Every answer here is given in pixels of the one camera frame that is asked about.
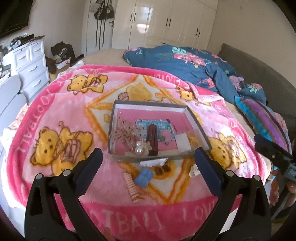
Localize white claw hair clip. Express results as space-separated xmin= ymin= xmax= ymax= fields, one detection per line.
xmin=189 ymin=164 xmax=200 ymax=178

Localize peach spiral hair tie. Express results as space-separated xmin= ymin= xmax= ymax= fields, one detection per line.
xmin=123 ymin=172 xmax=145 ymax=203

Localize white card packet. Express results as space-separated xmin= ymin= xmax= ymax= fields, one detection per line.
xmin=175 ymin=133 xmax=192 ymax=154

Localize blue square hair clip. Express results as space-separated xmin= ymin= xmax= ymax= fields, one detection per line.
xmin=134 ymin=167 xmax=154 ymax=188

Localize sheer red-dotted bow clip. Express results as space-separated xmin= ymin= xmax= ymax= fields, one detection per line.
xmin=109 ymin=118 xmax=147 ymax=150

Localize pearl cluster hair clip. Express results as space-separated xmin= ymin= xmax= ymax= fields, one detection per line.
xmin=134 ymin=140 xmax=152 ymax=156

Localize brown banana hair clip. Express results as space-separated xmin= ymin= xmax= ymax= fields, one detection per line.
xmin=147 ymin=124 xmax=159 ymax=156

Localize white bedroom door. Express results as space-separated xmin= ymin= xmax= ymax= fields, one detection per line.
xmin=85 ymin=1 xmax=117 ymax=55

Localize striped purple blue pillow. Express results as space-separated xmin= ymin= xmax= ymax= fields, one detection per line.
xmin=235 ymin=97 xmax=292 ymax=153

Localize grey upholstered headboard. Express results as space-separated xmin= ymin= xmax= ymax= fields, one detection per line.
xmin=218 ymin=43 xmax=296 ymax=139

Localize blue floral duvet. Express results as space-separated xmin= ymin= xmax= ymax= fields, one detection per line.
xmin=122 ymin=45 xmax=266 ymax=104

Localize white rounded desk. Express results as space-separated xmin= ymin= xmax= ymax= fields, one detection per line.
xmin=0 ymin=76 xmax=27 ymax=135

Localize grey shallow cardboard box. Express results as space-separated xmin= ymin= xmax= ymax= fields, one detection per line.
xmin=108 ymin=100 xmax=212 ymax=162

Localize teal label book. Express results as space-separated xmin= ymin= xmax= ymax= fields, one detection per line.
xmin=136 ymin=120 xmax=175 ymax=142

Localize white drawer dresser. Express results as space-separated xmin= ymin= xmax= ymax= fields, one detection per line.
xmin=3 ymin=38 xmax=50 ymax=103

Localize white wardrobe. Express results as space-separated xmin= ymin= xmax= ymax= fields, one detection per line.
xmin=111 ymin=0 xmax=218 ymax=50

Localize black bag on floor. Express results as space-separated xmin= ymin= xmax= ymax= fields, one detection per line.
xmin=46 ymin=41 xmax=76 ymax=74

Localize bags hanging on door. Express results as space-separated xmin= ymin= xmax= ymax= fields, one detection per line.
xmin=89 ymin=0 xmax=115 ymax=20

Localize black wall television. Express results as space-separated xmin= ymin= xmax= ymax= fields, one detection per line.
xmin=0 ymin=0 xmax=33 ymax=38

